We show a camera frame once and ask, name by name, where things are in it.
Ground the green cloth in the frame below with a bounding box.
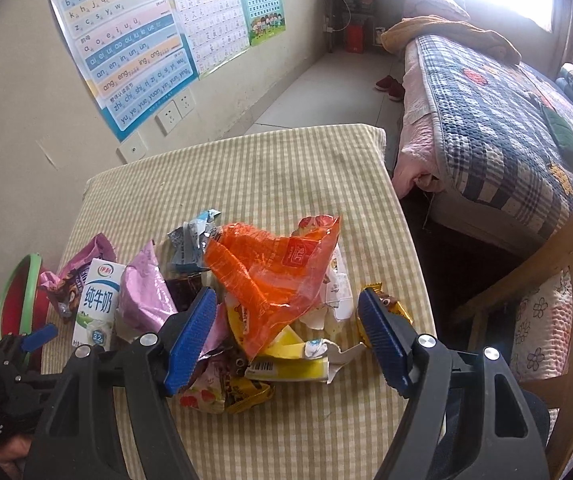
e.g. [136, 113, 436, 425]
[543, 107, 573, 181]

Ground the red box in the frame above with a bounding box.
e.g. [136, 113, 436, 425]
[345, 22, 367, 53]

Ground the dark brown wrapper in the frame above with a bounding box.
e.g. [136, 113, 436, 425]
[166, 272, 212, 313]

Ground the purple snack wrapper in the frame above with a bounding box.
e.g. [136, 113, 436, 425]
[39, 233, 117, 318]

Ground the yellow blanket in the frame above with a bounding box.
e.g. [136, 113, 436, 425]
[380, 16, 521, 65]

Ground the torn white wrapper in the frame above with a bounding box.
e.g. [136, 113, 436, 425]
[303, 245, 354, 332]

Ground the gold candy wrapper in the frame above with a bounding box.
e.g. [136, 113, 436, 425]
[356, 284, 414, 356]

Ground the green bordered wall poster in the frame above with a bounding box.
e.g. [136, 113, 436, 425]
[234, 0, 287, 46]

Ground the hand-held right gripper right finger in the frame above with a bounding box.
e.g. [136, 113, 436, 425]
[357, 287, 552, 480]

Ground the white milk carton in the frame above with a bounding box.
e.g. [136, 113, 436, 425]
[71, 258, 128, 351]

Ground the floral chair cushion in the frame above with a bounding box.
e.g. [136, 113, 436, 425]
[509, 265, 573, 441]

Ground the pink bed sheet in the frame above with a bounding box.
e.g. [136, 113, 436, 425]
[391, 42, 449, 196]

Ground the white chart wall poster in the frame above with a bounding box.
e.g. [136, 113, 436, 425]
[164, 0, 252, 78]

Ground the blue pinyin wall poster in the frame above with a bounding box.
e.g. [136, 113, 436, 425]
[46, 0, 200, 143]

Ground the orange plastic bag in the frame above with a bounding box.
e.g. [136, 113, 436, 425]
[204, 215, 342, 361]

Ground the red basin with green rim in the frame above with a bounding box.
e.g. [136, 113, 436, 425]
[0, 254, 53, 376]

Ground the plaid patchwork quilt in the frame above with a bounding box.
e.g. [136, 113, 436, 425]
[401, 35, 573, 241]

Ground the white cable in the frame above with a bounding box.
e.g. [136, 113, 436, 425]
[333, 0, 353, 33]

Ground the pink foil wrapper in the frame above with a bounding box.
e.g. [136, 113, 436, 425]
[116, 241, 227, 361]

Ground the yellow bear wrapper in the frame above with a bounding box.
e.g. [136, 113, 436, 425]
[226, 295, 367, 386]

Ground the pink pillow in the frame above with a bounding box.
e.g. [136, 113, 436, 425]
[403, 0, 469, 23]

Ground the blue and white wrapper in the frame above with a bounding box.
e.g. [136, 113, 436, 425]
[167, 208, 223, 273]

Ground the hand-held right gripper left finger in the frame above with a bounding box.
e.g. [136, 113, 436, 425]
[24, 286, 218, 480]

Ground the white round-port wall socket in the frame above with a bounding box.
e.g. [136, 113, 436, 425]
[116, 132, 148, 163]

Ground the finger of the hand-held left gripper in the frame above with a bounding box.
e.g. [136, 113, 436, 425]
[1, 366, 67, 413]
[0, 324, 60, 368]

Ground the person's left hand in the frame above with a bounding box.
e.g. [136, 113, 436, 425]
[0, 432, 34, 480]

